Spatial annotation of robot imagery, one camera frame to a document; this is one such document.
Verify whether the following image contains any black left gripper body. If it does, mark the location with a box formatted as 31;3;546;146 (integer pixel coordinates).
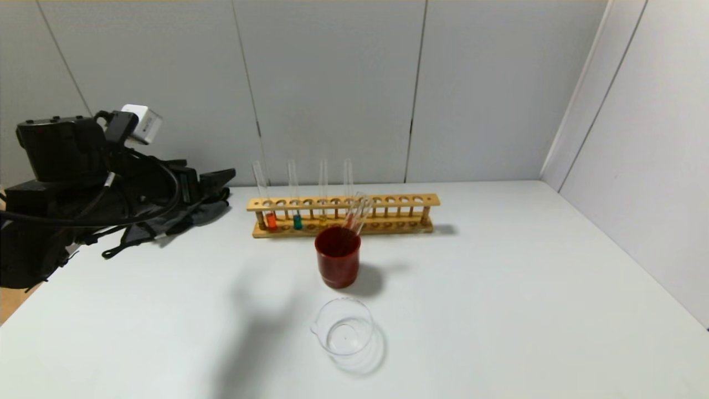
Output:
137;155;201;206

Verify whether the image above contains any test tube with orange-red pigment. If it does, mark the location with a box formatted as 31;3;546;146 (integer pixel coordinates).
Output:
253;161;278;231

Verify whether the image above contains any test tube with blue pigment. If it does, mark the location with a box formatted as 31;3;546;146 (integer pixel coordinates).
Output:
287;160;304;231

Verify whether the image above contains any test tube with yellow pigment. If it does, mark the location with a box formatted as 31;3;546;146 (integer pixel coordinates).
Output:
318;160;328;222

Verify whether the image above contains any test tube with red pigment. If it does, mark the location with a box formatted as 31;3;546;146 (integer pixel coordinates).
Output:
343;159;354;219

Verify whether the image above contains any wooden test tube rack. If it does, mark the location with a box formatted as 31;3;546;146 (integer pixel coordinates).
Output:
246;193;441;239

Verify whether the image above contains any grey cloth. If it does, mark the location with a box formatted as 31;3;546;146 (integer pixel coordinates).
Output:
102;187;231;259

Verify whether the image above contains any red plastic cup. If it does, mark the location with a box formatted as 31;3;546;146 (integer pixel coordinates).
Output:
315;226;361;289

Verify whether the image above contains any clear glass beaker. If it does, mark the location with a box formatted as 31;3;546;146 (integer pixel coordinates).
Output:
310;296;375;356

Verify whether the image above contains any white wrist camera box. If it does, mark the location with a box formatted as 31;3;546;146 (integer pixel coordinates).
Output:
120;104;164;146

